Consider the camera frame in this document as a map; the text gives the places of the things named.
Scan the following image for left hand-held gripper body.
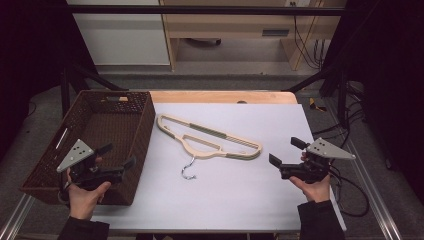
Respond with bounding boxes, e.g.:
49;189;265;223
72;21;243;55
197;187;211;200
55;138;125;192

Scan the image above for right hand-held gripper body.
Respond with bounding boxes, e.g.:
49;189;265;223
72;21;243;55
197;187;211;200
279;137;357;185

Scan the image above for brown woven basket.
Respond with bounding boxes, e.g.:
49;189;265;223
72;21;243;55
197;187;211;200
19;89;157;207

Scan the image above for person's right hand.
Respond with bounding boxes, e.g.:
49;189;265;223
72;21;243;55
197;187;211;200
288;151;332;204

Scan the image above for person's left hand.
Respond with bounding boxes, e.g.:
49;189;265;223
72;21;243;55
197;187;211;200
65;156;113;222

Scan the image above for yellow and black tool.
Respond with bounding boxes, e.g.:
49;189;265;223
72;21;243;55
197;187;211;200
308;97;328;113

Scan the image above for black metal stand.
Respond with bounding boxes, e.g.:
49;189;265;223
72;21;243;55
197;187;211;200
59;63;129;118
283;64;351;129

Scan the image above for white table mat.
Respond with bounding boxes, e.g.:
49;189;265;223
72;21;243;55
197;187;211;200
90;102;348;233

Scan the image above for black curtain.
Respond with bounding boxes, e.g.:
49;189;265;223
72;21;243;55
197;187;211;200
321;0;424;204
0;0;98;161

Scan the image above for white cabinet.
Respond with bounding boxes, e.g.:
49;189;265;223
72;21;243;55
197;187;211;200
66;0;171;67

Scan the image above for light wooden desk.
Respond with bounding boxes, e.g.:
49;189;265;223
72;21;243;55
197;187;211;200
159;0;348;72

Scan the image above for black floor cables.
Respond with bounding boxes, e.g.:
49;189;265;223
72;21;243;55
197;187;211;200
311;83;366;148

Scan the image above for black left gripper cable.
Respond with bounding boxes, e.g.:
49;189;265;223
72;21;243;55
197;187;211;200
57;181;73;205

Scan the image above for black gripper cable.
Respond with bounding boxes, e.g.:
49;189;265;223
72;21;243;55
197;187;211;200
328;164;370;218
57;181;73;205

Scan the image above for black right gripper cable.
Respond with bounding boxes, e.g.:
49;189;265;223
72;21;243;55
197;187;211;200
328;164;370;218

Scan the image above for aluminium rail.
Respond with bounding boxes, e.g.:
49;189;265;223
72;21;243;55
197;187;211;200
0;194;36;240
324;99;403;240

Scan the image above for hanging black cables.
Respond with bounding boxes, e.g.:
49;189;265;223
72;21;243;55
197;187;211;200
293;14;326;71

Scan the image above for grey drawer handle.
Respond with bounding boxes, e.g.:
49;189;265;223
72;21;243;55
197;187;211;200
261;29;290;37

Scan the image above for black horizontal frame bar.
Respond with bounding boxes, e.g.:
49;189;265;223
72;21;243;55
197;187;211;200
64;4;348;17

